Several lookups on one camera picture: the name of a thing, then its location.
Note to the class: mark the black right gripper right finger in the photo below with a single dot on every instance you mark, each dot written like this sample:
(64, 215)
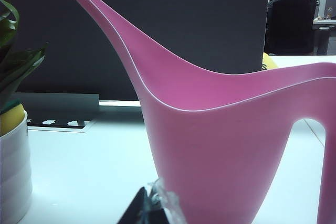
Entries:
(164, 208)

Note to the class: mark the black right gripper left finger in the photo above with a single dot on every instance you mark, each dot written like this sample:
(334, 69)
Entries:
(136, 211)

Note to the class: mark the pink plastic watering can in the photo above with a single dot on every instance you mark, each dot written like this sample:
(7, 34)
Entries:
(210, 142)

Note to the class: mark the white ribbed plant pot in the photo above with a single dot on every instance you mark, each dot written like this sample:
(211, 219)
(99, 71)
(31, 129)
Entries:
(13, 169)

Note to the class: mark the green artificial leafy plant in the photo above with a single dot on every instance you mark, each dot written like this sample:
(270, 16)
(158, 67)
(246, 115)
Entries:
(15, 69)

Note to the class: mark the black white patterned board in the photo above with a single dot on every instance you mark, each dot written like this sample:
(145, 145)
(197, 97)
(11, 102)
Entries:
(60, 123)

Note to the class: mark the grey partition base box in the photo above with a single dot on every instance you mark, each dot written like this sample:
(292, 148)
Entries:
(65, 106)

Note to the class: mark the yellow green sponge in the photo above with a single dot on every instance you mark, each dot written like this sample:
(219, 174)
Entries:
(10, 123)

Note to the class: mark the yellow rounded object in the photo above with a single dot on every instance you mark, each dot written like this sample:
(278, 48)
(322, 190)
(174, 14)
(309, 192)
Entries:
(270, 64)

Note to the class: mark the grey desk partition panel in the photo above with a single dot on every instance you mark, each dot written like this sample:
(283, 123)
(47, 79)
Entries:
(183, 11)

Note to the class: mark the person in black chair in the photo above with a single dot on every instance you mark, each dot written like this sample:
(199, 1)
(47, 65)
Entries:
(288, 24)

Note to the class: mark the white background office desk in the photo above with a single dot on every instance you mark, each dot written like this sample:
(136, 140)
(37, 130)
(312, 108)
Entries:
(325, 26)

